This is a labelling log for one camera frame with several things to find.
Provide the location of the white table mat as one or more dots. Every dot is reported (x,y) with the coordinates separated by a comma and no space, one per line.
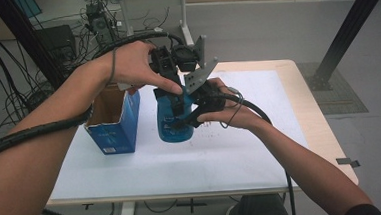
(215,159)

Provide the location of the person's right leg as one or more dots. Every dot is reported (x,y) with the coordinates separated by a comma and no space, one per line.
(258,210)

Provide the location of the black metal frame post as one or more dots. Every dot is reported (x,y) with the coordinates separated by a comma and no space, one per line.
(31,43)
(350,24)

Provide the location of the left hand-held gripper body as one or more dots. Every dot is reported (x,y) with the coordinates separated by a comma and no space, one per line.
(182,59)

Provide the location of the white desk frame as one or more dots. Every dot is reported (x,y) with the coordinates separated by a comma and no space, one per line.
(185,24)

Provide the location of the computer tower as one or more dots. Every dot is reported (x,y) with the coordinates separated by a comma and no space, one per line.
(101,26)

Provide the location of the blue plastic bottle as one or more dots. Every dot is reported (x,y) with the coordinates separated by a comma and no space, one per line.
(169,128)

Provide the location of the white table leg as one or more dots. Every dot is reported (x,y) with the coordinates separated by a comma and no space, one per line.
(127,213)

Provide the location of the blue cardboard box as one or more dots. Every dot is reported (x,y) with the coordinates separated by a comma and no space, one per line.
(118,132)

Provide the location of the person's right hand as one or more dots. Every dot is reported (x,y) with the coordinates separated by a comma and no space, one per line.
(235,113)

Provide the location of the black box on floor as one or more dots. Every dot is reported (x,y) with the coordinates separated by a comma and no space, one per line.
(57,42)

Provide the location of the person's left hand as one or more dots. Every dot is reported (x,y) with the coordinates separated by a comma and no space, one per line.
(132,66)

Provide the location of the grey floor mat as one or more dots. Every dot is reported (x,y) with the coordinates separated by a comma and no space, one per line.
(341,95)

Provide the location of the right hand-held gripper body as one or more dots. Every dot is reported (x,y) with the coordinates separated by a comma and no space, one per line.
(208,96)

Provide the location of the black table edge clip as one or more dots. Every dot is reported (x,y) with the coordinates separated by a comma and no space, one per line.
(348,162)

